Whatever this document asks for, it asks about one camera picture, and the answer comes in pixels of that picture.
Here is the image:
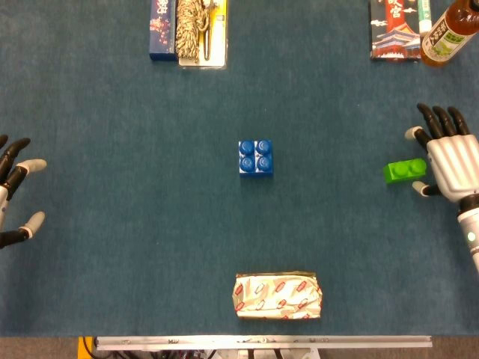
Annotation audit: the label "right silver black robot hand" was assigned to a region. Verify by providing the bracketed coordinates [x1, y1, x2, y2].
[403, 102, 479, 205]

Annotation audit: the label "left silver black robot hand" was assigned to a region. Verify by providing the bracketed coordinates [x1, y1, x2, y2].
[0, 134, 48, 250]

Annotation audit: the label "green toy brick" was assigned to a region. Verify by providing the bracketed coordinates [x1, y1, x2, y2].
[382, 158, 428, 185]

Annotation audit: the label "blue toy brick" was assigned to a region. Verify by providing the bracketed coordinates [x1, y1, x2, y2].
[238, 139, 275, 177]

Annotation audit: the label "amber tea bottle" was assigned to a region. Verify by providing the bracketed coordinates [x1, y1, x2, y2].
[419, 0, 479, 68]

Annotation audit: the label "palace print box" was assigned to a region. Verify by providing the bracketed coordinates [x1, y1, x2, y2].
[369, 0, 426, 61]

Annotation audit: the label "white green tube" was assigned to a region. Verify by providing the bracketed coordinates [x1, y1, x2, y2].
[417, 0, 433, 37]

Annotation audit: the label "dark blue printed box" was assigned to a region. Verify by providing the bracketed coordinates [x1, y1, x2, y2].
[149, 0, 177, 62]

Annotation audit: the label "cream red-print wrapped package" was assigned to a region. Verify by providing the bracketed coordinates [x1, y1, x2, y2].
[231, 271, 323, 321]

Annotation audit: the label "black tool on card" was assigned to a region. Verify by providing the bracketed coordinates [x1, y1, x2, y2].
[201, 0, 220, 61]

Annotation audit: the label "yellow blister card package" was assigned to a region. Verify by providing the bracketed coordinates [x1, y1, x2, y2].
[177, 0, 228, 69]

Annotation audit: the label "yellow frame part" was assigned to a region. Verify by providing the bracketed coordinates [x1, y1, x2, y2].
[77, 336, 94, 359]

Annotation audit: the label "dark cables under rail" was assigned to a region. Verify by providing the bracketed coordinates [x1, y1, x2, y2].
[97, 349, 225, 359]

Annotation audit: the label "coiled camouflage rope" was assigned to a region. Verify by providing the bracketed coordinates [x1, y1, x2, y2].
[174, 0, 211, 63]

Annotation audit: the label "aluminium profile rail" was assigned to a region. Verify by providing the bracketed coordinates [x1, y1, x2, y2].
[93, 335, 433, 352]

